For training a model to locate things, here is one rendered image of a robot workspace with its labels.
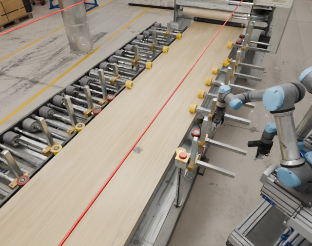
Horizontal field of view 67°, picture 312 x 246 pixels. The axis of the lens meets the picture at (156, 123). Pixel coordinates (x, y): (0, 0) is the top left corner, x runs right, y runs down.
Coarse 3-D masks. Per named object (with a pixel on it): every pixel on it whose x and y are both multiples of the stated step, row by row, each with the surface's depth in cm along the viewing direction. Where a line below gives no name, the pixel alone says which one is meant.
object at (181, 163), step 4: (180, 152) 136; (184, 152) 136; (176, 156) 134; (188, 156) 133; (176, 160) 133; (180, 160) 131; (184, 160) 131; (176, 164) 135; (180, 164) 134; (184, 164) 132; (184, 168) 134
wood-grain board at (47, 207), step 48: (192, 48) 315; (144, 96) 233; (192, 96) 233; (96, 144) 185; (144, 144) 184; (48, 192) 153; (96, 192) 153; (144, 192) 153; (0, 240) 131; (48, 240) 131; (96, 240) 130
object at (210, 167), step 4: (196, 164) 177; (200, 164) 175; (204, 164) 175; (208, 164) 174; (208, 168) 174; (212, 168) 172; (216, 168) 172; (220, 168) 172; (220, 172) 171; (224, 172) 169; (228, 172) 169; (232, 172) 169; (228, 176) 170; (232, 176) 168
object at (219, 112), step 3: (216, 111) 172; (219, 111) 171; (222, 111) 171; (216, 114) 171; (219, 114) 171; (222, 114) 171; (216, 117) 170; (219, 117) 170; (216, 120) 169; (219, 120) 169; (216, 123) 170; (219, 123) 170
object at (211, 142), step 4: (208, 140) 193; (212, 140) 193; (212, 144) 193; (216, 144) 190; (220, 144) 189; (224, 144) 189; (224, 148) 189; (228, 148) 187; (232, 148) 186; (236, 148) 186; (240, 148) 186; (236, 152) 186; (240, 152) 184; (244, 152) 183
